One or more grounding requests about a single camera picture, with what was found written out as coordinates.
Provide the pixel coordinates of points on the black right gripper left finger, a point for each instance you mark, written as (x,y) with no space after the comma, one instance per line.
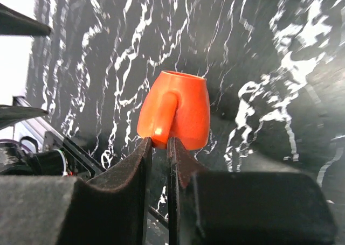
(110,208)

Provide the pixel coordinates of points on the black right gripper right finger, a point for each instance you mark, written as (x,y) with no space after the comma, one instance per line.
(216,207)

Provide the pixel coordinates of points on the small orange mug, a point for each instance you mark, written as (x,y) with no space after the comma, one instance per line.
(177,105)

